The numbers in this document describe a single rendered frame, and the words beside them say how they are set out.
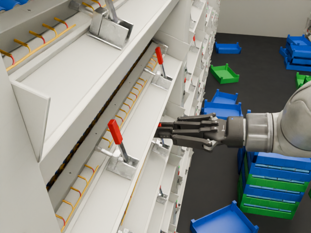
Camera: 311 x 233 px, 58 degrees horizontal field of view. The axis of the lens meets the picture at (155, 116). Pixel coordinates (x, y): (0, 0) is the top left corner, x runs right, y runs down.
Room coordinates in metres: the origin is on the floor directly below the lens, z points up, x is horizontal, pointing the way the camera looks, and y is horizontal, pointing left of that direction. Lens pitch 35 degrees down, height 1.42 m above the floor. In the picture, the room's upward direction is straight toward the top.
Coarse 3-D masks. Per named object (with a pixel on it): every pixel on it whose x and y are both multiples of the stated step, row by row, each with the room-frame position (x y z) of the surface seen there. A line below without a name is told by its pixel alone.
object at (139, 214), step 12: (168, 108) 0.71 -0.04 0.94; (180, 108) 0.70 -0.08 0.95; (168, 120) 0.69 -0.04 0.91; (168, 144) 0.59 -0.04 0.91; (156, 156) 0.53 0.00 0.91; (168, 156) 0.55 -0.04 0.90; (144, 168) 0.49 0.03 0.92; (156, 168) 0.49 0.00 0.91; (144, 180) 0.45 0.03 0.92; (156, 180) 0.46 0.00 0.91; (144, 192) 0.42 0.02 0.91; (156, 192) 0.42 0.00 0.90; (132, 204) 0.38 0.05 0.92; (144, 204) 0.39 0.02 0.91; (132, 216) 0.35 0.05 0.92; (144, 216) 0.36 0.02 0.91; (132, 228) 0.33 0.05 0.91; (144, 228) 0.33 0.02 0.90
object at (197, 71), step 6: (198, 72) 1.39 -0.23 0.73; (192, 78) 1.35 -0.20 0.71; (198, 78) 1.37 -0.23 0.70; (192, 84) 1.23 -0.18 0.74; (192, 90) 1.23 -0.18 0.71; (192, 96) 1.18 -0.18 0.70; (186, 102) 1.11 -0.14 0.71; (192, 102) 1.13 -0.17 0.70; (186, 108) 1.06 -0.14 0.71; (186, 114) 1.02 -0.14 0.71
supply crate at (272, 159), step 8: (256, 152) 1.03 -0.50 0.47; (256, 160) 1.02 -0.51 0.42; (264, 160) 1.02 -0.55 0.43; (272, 160) 1.01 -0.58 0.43; (280, 160) 1.00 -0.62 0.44; (288, 160) 1.00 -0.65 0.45; (296, 160) 0.99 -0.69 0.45; (304, 160) 1.04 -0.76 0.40; (296, 168) 0.99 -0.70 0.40; (304, 168) 0.98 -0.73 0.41
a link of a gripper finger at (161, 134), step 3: (159, 132) 0.54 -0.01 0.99; (162, 132) 0.54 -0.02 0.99; (165, 132) 0.54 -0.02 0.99; (168, 132) 0.53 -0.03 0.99; (159, 135) 0.53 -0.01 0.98; (162, 135) 0.53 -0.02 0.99; (165, 135) 0.53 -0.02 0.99; (168, 135) 0.53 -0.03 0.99; (171, 135) 0.52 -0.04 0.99; (165, 138) 0.53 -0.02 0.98; (168, 138) 0.53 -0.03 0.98; (171, 138) 0.52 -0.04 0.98; (174, 141) 0.51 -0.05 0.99
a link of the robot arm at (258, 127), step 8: (248, 120) 0.50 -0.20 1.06; (256, 120) 0.49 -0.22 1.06; (264, 120) 0.49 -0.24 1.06; (272, 120) 0.49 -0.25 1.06; (248, 128) 0.48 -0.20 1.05; (256, 128) 0.48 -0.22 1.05; (264, 128) 0.47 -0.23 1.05; (272, 128) 0.47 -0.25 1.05; (248, 136) 0.47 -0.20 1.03; (256, 136) 0.47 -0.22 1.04; (264, 136) 0.46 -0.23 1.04; (272, 136) 0.46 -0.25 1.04; (248, 144) 0.47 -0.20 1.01; (256, 144) 0.46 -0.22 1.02; (264, 144) 0.46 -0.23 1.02; (264, 152) 0.47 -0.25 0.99
